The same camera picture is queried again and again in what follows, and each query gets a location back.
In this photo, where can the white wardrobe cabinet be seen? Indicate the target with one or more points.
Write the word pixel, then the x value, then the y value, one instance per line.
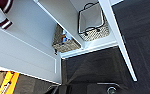
pixel 87 48

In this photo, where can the small blue packet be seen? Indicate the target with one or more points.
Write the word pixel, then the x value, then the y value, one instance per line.
pixel 65 37

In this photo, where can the woven basket with white lining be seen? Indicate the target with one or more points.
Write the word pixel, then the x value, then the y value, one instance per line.
pixel 96 31

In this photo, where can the woven basket with goods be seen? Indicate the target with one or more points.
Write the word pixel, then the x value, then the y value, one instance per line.
pixel 59 45

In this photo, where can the white wardrobe shelf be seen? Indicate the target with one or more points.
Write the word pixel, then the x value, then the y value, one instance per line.
pixel 61 16

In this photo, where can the maroon and white jacket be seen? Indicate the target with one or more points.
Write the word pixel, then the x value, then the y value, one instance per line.
pixel 1 13

